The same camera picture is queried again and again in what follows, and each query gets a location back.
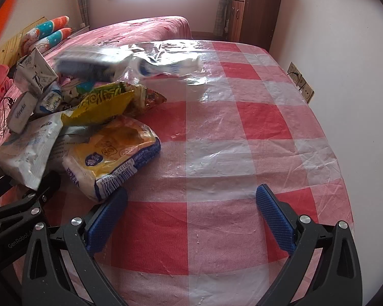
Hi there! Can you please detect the checked curtain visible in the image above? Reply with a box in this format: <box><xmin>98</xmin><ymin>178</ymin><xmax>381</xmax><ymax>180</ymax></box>
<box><xmin>214</xmin><ymin>0</ymin><xmax>233</xmax><ymax>35</ymax></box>
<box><xmin>74</xmin><ymin>0</ymin><xmax>91</xmax><ymax>31</ymax></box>

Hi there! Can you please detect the tall white carton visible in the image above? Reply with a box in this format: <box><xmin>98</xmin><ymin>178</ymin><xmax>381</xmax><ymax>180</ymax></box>
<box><xmin>13</xmin><ymin>48</ymin><xmax>58</xmax><ymax>94</ymax></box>

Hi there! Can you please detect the white plastic wrapper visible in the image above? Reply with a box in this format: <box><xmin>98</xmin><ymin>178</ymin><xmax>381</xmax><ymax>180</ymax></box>
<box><xmin>0</xmin><ymin>113</ymin><xmax>64</xmax><ymax>191</ymax></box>

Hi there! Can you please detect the small white carton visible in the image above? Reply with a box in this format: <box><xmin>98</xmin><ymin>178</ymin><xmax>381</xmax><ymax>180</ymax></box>
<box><xmin>8</xmin><ymin>91</ymin><xmax>39</xmax><ymax>134</ymax></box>

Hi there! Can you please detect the red white checked tablecloth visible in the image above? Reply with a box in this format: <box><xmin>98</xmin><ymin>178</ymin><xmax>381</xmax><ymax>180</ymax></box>
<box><xmin>13</xmin><ymin>40</ymin><xmax>355</xmax><ymax>306</ymax></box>

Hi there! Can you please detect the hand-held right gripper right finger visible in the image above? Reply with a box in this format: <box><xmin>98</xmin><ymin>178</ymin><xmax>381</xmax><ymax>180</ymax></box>
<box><xmin>255</xmin><ymin>184</ymin><xmax>363</xmax><ymax>306</ymax></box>

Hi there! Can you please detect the bed with pink sheet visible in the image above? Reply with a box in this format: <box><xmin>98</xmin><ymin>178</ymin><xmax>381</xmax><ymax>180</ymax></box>
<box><xmin>0</xmin><ymin>15</ymin><xmax>192</xmax><ymax>154</ymax></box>

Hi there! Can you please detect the orange chip bag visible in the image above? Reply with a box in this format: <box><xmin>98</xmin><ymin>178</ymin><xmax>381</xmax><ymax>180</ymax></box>
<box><xmin>124</xmin><ymin>84</ymin><xmax>167</xmax><ymax>117</ymax></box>

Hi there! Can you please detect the white blue plastic packet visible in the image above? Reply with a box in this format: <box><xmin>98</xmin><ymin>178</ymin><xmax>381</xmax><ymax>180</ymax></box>
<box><xmin>128</xmin><ymin>51</ymin><xmax>202</xmax><ymax>79</ymax></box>

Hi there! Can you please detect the brown wooden cabinet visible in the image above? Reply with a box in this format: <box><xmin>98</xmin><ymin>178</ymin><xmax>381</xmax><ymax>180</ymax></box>
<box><xmin>227</xmin><ymin>0</ymin><xmax>283</xmax><ymax>52</ymax></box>

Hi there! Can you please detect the black cable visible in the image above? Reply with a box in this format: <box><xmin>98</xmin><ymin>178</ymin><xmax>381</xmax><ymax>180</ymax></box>
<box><xmin>0</xmin><ymin>96</ymin><xmax>16</xmax><ymax>166</ymax></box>

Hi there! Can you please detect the striped cartoon pillow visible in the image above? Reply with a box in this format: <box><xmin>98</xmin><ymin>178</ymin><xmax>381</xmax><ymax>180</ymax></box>
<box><xmin>26</xmin><ymin>27</ymin><xmax>73</xmax><ymax>55</ymax></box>
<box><xmin>21</xmin><ymin>16</ymin><xmax>71</xmax><ymax>43</ymax></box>

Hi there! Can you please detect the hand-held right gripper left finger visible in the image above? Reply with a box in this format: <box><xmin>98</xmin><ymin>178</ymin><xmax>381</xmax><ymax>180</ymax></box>
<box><xmin>21</xmin><ymin>186</ymin><xmax>129</xmax><ymax>306</ymax></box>

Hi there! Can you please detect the yellow green snack bag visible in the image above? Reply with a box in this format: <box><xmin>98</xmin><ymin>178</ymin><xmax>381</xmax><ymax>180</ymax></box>
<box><xmin>61</xmin><ymin>81</ymin><xmax>138</xmax><ymax>126</ymax></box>

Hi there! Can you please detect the grey white packet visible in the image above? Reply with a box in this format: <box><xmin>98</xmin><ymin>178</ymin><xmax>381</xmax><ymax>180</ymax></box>
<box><xmin>48</xmin><ymin>124</ymin><xmax>96</xmax><ymax>173</ymax></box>

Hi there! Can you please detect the wooden headboard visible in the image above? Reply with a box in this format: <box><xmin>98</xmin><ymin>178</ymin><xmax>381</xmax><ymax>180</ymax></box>
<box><xmin>0</xmin><ymin>16</ymin><xmax>48</xmax><ymax>69</ymax></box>

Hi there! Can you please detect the yellow white bread bag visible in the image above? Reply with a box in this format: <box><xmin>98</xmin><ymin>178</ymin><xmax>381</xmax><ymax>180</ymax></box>
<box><xmin>62</xmin><ymin>115</ymin><xmax>162</xmax><ymax>203</ymax></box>

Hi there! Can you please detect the blue white yoghurt cup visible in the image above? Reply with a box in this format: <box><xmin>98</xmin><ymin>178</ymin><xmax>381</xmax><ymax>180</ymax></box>
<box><xmin>34</xmin><ymin>81</ymin><xmax>64</xmax><ymax>115</ymax></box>

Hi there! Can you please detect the wall socket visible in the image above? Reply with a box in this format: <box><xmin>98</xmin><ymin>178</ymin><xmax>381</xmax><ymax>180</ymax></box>
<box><xmin>287</xmin><ymin>62</ymin><xmax>315</xmax><ymax>104</ymax></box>

